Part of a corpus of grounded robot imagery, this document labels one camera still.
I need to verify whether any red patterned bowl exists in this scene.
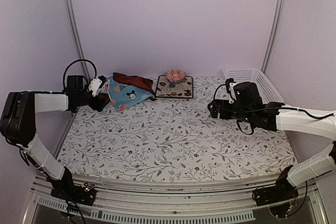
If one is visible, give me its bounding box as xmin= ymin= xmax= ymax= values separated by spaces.
xmin=165 ymin=69 xmax=185 ymax=82

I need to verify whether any dark red towel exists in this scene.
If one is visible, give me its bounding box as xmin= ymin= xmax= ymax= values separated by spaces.
xmin=113 ymin=72 xmax=156 ymax=101

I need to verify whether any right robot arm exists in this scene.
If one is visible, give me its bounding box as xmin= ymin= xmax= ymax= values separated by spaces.
xmin=207 ymin=79 xmax=335 ymax=201

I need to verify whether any blue cartoon towel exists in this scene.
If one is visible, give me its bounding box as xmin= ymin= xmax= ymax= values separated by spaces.
xmin=104 ymin=77 xmax=154 ymax=111

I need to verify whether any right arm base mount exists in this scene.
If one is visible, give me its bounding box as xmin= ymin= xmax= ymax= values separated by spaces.
xmin=252 ymin=165 xmax=299 ymax=206

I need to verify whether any aluminium front rail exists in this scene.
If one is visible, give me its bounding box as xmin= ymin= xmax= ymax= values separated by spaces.
xmin=23 ymin=175 xmax=331 ymax=223

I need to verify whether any floral square trivet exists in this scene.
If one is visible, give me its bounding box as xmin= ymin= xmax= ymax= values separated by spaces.
xmin=155 ymin=75 xmax=194 ymax=99

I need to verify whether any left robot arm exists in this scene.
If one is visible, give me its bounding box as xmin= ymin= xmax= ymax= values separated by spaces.
xmin=1 ymin=76 xmax=107 ymax=180

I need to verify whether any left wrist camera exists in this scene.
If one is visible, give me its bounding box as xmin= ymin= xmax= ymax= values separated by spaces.
xmin=88 ymin=75 xmax=107 ymax=97

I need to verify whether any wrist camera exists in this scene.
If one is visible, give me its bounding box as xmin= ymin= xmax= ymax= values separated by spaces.
xmin=88 ymin=75 xmax=107 ymax=97
xmin=225 ymin=78 xmax=236 ymax=104

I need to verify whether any aluminium post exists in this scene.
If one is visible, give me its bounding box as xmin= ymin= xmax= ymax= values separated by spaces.
xmin=59 ymin=0 xmax=90 ymax=79
xmin=261 ymin=0 xmax=285 ymax=74

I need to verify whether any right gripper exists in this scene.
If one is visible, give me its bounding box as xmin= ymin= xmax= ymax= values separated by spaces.
xmin=208 ymin=99 xmax=253 ymax=124

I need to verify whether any left aluminium post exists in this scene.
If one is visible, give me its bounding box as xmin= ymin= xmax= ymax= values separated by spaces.
xmin=59 ymin=0 xmax=90 ymax=79

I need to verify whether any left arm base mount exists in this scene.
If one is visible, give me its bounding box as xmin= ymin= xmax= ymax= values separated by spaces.
xmin=48 ymin=168 xmax=97 ymax=206

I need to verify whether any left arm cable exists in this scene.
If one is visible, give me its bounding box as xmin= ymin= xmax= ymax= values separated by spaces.
xmin=61 ymin=59 xmax=98 ymax=91

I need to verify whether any right aluminium post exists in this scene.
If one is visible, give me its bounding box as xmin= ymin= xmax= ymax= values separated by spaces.
xmin=261 ymin=0 xmax=285 ymax=74

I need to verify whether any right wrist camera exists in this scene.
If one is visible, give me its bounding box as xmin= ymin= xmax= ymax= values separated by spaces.
xmin=225 ymin=78 xmax=236 ymax=104

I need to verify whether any white plastic basket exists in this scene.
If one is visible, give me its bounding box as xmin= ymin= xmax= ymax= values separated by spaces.
xmin=223 ymin=69 xmax=284 ymax=104

